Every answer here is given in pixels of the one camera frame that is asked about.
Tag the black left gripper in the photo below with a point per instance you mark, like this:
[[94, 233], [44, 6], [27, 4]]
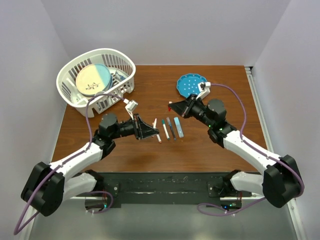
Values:
[[141, 130]]

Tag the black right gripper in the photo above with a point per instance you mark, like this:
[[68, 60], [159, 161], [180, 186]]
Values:
[[186, 105]]

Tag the white pen with orange tip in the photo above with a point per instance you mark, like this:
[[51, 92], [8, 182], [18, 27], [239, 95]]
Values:
[[158, 138]]

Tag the light blue pen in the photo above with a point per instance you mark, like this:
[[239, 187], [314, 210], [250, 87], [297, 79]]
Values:
[[178, 127]]

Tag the blue patterned pen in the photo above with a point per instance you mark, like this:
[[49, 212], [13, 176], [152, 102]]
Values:
[[171, 128]]

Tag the white pen with teal tip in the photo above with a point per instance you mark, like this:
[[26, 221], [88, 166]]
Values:
[[165, 129]]

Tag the white pen with pink tip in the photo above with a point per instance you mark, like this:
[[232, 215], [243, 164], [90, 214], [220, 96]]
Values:
[[155, 123]]

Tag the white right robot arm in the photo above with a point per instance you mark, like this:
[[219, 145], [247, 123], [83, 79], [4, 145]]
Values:
[[278, 179]]

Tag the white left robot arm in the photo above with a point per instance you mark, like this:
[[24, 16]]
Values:
[[50, 184]]

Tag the blue dotted plate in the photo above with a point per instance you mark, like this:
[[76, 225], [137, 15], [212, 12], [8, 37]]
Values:
[[188, 84]]

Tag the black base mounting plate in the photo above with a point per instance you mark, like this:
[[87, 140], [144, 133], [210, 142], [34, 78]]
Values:
[[115, 189]]

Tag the white cup in basket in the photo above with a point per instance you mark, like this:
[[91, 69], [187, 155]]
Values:
[[101, 93]]

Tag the white plastic dish basket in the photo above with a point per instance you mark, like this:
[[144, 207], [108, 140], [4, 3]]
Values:
[[121, 68]]

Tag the cream and blue plate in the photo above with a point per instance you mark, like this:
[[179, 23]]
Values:
[[92, 79]]

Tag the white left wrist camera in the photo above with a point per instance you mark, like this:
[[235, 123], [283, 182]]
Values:
[[130, 107]]

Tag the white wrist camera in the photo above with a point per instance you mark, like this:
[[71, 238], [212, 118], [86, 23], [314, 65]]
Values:
[[204, 89], [130, 107]]

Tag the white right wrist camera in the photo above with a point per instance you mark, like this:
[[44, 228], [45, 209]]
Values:
[[204, 89]]

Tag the aluminium frame rail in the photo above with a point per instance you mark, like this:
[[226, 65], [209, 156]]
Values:
[[291, 209]]

